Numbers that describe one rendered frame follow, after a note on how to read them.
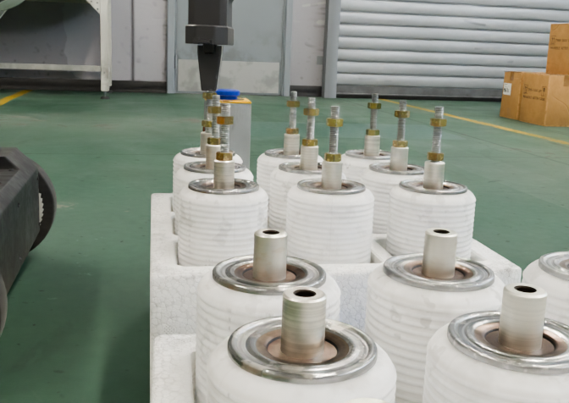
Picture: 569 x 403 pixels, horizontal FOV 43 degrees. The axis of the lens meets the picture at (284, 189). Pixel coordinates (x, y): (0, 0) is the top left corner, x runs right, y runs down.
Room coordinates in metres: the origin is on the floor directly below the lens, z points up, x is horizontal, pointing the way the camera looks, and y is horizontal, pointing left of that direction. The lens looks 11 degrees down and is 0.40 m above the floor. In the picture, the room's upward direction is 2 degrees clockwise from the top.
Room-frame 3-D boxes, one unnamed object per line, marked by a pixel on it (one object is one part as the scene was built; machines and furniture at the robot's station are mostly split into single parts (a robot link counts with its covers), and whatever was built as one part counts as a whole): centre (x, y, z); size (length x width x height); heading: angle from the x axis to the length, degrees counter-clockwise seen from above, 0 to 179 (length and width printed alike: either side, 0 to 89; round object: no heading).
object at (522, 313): (0.36, -0.13, 0.26); 0.02 x 0.02 x 0.03
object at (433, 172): (0.79, -0.17, 0.26); 0.02 x 0.02 x 0.03
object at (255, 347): (0.34, -0.01, 0.25); 0.08 x 0.08 x 0.01
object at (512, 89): (4.69, -1.58, 0.15); 0.30 x 0.24 x 0.30; 101
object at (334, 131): (0.77, -0.05, 0.30); 0.01 x 0.01 x 0.08
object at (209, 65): (0.97, 0.11, 0.37); 0.03 x 0.02 x 0.06; 89
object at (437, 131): (0.79, -0.17, 0.30); 0.01 x 0.01 x 0.08
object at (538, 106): (4.37, -1.60, 0.15); 0.30 x 0.24 x 0.30; 11
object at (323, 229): (0.77, -0.05, 0.16); 0.10 x 0.10 x 0.18
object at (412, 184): (0.79, -0.17, 0.25); 0.08 x 0.08 x 0.01
